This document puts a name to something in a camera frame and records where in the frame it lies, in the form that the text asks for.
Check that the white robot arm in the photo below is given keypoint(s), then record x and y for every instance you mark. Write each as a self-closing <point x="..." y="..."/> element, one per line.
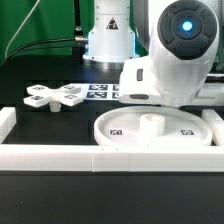
<point x="165" y="47"/>

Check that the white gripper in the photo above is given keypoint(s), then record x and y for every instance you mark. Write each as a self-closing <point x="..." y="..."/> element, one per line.
<point x="168" y="81"/>

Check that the white sheet with markers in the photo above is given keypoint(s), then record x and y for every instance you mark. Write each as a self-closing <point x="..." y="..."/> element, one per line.
<point x="101" y="92"/>

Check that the white round table top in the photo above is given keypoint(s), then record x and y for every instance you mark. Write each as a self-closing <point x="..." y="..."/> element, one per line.
<point x="121" y="127"/>

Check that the white U-shaped boundary frame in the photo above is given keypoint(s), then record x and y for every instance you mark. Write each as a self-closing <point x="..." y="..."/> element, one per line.
<point x="100" y="158"/>

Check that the white cross-shaped table base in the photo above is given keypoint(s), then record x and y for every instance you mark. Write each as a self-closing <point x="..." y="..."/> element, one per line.
<point x="39" y="95"/>

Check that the black vertical cable connector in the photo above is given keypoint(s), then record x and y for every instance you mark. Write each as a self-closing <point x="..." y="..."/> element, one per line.
<point x="77" y="19"/>

